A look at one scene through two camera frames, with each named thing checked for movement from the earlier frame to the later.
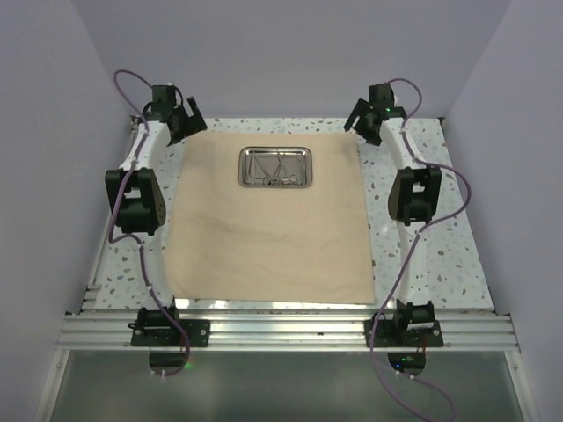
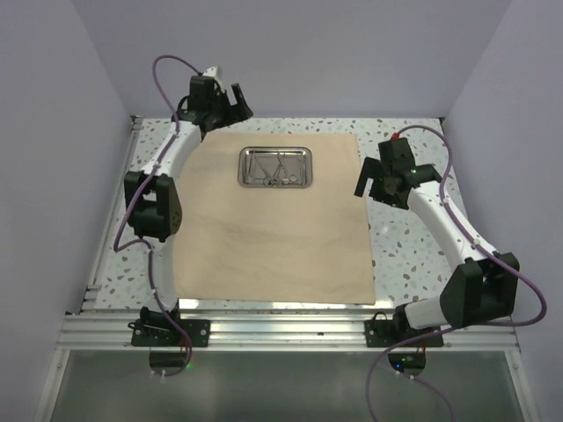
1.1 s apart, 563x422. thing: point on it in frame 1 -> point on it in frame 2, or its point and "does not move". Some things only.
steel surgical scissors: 276,178 does not move
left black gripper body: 176,138 -> 221,116
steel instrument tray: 275,167 does not move
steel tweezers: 251,168 does not move
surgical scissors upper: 267,178 does not move
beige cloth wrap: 228,243 does not move
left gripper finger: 189,125 -> 242,110
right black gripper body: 377,143 -> 391,199
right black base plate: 405,333 does not move
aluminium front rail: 286,331 does not move
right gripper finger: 363,118 -> 371,169
